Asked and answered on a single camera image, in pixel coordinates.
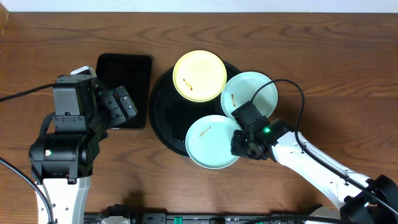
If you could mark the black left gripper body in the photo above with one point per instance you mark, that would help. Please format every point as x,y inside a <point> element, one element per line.
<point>112,106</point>

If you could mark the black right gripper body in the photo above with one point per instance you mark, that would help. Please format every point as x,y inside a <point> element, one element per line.
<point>250,152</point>

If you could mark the mint plate front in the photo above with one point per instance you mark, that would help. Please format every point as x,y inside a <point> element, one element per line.
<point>208,141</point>

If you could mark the mint plate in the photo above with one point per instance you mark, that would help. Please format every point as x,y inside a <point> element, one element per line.
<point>241,89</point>
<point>208,141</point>

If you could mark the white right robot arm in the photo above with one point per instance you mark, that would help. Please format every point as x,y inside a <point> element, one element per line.
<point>358,198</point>

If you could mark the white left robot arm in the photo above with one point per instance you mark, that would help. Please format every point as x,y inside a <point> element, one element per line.
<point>63,155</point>

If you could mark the black rectangular tray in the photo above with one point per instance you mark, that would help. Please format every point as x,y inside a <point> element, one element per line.
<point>133,72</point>

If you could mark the black round tray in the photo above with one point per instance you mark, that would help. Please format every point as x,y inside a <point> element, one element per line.
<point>171,115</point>

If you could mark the mint plate right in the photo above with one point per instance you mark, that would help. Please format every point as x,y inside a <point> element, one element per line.
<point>241,89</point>

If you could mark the yellow plate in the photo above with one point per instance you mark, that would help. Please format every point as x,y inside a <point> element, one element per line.
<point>199,76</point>

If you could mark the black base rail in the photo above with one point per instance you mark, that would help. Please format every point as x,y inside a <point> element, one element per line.
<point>123,214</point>

